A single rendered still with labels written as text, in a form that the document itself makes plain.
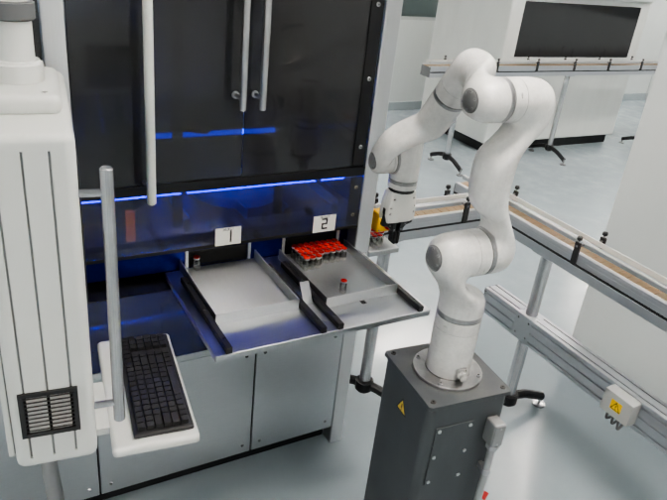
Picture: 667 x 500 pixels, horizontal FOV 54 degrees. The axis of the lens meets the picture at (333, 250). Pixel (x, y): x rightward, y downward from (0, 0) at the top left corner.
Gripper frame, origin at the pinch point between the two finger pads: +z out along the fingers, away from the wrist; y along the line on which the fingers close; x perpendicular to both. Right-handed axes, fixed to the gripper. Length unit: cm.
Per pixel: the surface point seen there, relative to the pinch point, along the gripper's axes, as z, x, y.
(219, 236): 8, -30, 44
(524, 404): 110, -17, -104
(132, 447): 30, 26, 85
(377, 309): 22.4, 4.1, 4.8
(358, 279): 22.2, -13.7, 1.1
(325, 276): 22.2, -19.0, 10.9
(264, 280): 22.2, -22.9, 30.9
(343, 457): 110, -20, -8
